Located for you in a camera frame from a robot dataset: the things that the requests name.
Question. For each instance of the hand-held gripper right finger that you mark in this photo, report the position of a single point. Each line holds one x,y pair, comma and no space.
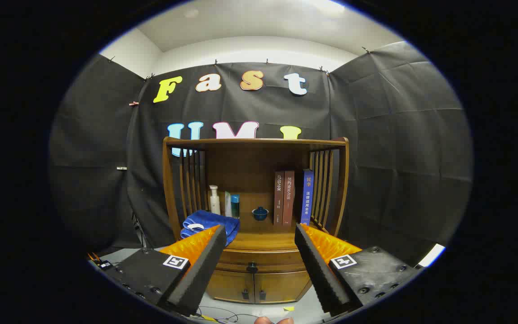
317,270

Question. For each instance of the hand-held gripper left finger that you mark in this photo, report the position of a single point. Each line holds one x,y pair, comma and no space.
205,265

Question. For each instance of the wooden drawer with black knob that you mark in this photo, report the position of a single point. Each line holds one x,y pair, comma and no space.
263,258

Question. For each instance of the wooden cabinet door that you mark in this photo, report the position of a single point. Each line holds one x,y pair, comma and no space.
227,284
283,285

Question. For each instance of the wooden countertop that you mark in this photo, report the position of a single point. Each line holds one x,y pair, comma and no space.
263,240

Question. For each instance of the brown wooden cabinet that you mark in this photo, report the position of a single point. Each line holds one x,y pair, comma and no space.
250,166

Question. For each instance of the folded blue towel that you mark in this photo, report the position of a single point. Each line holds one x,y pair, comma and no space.
214,220

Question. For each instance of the white pump bottle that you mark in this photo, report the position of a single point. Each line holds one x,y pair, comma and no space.
214,204

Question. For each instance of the white tube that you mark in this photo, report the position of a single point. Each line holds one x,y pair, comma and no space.
227,204

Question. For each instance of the blue capped clear bottle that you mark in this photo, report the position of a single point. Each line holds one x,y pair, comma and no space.
235,207

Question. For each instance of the blue book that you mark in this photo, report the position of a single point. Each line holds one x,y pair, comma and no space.
307,198

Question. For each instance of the dark blue lidded teacup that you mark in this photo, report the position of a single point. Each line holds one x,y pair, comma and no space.
260,214

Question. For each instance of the reddish brown book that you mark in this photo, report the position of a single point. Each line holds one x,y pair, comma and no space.
288,198

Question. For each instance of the dark brown book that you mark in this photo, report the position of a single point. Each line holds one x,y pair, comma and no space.
279,198

